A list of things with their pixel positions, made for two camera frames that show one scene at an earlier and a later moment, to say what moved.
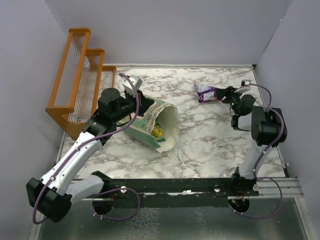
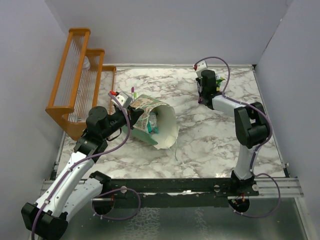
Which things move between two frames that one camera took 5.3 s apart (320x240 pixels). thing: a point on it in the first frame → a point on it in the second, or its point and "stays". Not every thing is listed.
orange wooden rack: (81, 81) stays
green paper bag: (141, 128) stays
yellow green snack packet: (157, 131) → (218, 82)
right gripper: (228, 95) → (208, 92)
